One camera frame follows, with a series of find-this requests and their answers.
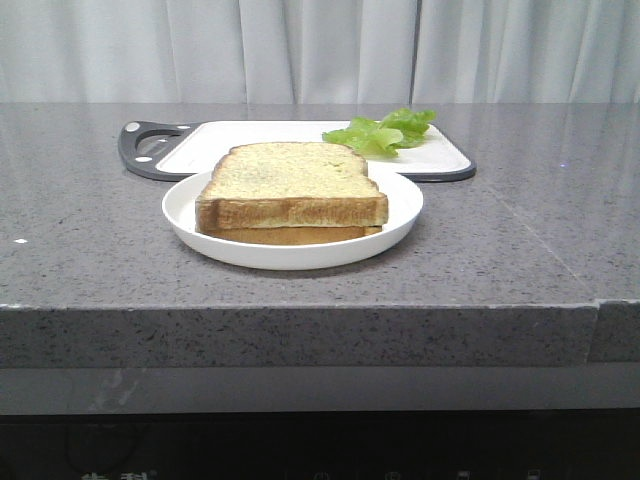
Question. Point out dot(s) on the bread slice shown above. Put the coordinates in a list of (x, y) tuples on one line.
[(290, 184), (293, 235)]

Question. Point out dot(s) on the green lettuce leaf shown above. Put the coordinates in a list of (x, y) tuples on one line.
[(399, 129)]

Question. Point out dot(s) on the white round plate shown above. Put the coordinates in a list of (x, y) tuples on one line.
[(405, 204)]

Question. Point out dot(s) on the white curtain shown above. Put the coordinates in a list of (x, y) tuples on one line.
[(317, 52)]

